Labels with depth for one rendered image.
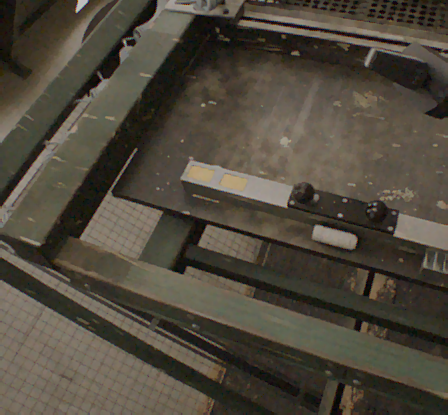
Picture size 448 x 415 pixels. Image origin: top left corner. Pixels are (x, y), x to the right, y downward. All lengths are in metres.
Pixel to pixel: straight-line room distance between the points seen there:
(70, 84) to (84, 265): 0.87
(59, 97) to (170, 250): 0.81
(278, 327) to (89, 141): 0.52
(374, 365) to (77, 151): 0.67
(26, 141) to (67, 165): 0.57
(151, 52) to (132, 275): 0.54
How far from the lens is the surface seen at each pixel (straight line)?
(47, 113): 1.60
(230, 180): 0.96
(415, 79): 0.55
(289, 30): 1.23
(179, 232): 1.00
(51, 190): 0.97
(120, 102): 1.07
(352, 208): 0.91
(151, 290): 0.85
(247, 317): 0.81
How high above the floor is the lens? 1.78
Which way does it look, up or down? 9 degrees down
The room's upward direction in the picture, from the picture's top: 59 degrees counter-clockwise
